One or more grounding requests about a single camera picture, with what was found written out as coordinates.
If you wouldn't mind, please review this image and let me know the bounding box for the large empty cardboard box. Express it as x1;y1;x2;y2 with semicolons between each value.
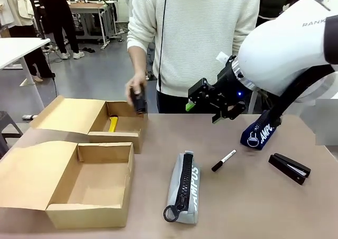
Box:
0;141;136;229

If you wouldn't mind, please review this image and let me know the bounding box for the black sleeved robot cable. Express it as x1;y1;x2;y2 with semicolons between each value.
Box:
268;63;336;128

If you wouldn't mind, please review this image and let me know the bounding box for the black stapler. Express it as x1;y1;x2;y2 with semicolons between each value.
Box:
268;152;312;186

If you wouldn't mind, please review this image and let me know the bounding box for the gray zipper pencil case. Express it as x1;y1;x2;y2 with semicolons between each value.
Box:
163;151;202;225

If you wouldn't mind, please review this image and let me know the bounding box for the dark plastic stool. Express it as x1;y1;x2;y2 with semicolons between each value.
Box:
0;111;24;159

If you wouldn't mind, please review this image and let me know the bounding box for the black lanyard cord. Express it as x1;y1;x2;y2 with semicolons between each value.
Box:
157;0;170;92

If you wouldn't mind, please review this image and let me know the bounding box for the person's right forearm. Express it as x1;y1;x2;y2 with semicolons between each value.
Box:
127;44;147;77

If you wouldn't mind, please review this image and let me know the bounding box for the wooden top workbench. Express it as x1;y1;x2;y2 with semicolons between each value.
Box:
66;1;113;50

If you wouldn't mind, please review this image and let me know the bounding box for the yellow tool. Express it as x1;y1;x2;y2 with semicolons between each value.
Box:
108;113;119;133

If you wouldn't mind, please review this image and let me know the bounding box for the navy blue pencil case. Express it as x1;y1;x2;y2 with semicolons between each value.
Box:
240;109;277;151

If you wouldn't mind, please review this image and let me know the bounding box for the cardboard box with yellow tool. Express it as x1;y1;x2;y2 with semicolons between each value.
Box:
30;95;149;154

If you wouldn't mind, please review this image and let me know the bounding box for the person's right hand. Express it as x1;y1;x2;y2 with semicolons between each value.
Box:
125;72;147;105

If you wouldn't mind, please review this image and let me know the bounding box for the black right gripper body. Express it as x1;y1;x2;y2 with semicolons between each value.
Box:
208;55;250;108

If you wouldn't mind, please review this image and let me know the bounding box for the black tripod pole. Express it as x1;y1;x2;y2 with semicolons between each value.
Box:
26;0;48;40

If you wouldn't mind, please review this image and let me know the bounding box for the white side table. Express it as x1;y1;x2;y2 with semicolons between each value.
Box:
0;37;51;110

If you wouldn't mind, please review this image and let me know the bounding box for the black handheld device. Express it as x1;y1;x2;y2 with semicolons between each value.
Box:
129;85;148;115

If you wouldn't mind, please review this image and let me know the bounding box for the black white marker pen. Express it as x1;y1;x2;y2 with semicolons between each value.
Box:
211;149;237;173

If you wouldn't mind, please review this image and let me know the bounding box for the person in black clothes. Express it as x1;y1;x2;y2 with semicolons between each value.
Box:
31;0;85;60

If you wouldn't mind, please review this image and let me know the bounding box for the person in white sweater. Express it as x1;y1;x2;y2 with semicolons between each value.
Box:
127;0;262;115

